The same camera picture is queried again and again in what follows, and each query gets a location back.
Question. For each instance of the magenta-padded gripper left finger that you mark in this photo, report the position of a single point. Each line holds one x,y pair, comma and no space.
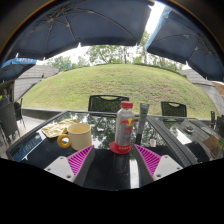
80,159

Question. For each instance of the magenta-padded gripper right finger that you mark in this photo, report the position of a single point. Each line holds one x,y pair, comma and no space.
148,159

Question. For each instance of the red-capped grey drink bottle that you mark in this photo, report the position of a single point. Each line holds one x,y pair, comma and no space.
125,128

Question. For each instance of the small white cup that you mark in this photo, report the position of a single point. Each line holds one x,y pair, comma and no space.
152,142

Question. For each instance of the flat round red coaster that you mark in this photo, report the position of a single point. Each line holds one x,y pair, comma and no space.
115,149

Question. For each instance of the yellow foil wrapper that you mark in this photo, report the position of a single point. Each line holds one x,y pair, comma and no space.
56,128

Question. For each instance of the small round bowl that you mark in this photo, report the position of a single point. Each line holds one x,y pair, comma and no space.
189,128

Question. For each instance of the dark green plastic chair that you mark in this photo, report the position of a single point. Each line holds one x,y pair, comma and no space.
173,109
220,125
106,104

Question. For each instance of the dark wicker chair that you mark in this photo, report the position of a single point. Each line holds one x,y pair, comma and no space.
7,120
19,111

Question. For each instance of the grey roofed building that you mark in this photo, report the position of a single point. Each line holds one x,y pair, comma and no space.
206,88
36,78

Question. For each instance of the person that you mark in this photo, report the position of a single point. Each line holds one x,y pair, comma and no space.
5,96

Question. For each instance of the small navy lettered umbrella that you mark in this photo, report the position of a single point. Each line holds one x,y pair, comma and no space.
15,68

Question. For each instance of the navy umbrella with blue trim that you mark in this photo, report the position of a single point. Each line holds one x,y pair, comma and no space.
190,46

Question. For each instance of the large navy patio umbrella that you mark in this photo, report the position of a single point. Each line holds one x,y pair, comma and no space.
83,26

